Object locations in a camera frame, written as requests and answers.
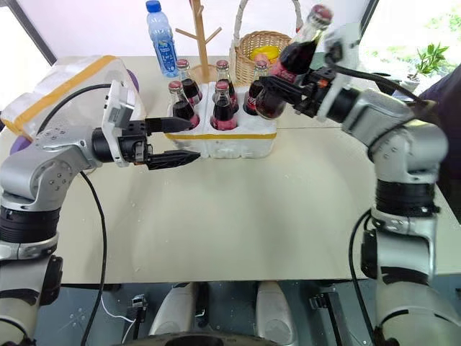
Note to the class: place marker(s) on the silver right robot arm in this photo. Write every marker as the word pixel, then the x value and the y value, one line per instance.
pixel 407 144

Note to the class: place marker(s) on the white foam box yellow tape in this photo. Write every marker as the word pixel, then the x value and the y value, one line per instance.
pixel 72 72

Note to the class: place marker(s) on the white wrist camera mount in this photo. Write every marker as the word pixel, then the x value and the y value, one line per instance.
pixel 338 43
pixel 115 104

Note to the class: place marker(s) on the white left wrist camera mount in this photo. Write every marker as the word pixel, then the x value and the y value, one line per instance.
pixel 115 104

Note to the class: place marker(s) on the black metal table bracket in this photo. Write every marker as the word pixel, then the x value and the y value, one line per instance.
pixel 329 313
pixel 138 310

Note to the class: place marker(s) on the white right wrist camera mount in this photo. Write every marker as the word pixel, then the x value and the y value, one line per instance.
pixel 338 43

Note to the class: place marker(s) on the yellow fruit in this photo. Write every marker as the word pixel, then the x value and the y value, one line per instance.
pixel 269 50

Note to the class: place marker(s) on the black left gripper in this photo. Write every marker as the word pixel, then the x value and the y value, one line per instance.
pixel 135 144

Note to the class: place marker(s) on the blue-capped plastic water bottle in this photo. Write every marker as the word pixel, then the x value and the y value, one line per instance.
pixel 162 43

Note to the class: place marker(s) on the wooden mug tree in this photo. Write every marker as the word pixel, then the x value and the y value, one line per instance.
pixel 201 43

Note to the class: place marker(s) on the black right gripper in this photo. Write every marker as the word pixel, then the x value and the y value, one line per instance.
pixel 317 86

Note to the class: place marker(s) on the white rounded robot leg cover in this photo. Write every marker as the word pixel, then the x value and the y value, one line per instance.
pixel 275 310
pixel 173 310

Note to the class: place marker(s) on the dark window frame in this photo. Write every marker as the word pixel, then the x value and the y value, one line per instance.
pixel 32 29

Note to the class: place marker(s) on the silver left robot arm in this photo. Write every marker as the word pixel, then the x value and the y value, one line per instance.
pixel 54 162

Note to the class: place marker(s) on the dark navy garment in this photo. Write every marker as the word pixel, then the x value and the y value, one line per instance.
pixel 450 93

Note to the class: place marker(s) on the glass cola bottle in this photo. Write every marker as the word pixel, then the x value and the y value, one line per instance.
pixel 302 54
pixel 182 108
pixel 191 88
pixel 222 111
pixel 225 74
pixel 252 96

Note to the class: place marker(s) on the green potted plant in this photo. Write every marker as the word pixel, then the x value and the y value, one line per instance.
pixel 428 59

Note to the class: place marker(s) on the white foam crate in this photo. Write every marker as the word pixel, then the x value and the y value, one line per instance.
pixel 237 144

